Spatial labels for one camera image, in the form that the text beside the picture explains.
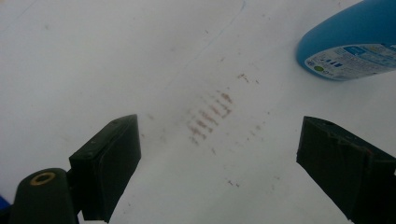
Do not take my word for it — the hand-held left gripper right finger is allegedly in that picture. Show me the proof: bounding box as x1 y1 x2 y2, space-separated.
295 115 396 224

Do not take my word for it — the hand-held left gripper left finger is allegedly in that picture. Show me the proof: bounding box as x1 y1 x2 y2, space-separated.
68 114 142 224

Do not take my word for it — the blue plastic bottle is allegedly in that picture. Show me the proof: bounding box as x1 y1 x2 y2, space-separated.
295 0 396 82

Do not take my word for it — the white paper sheet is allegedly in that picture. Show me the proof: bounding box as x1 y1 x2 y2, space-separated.
0 0 396 224

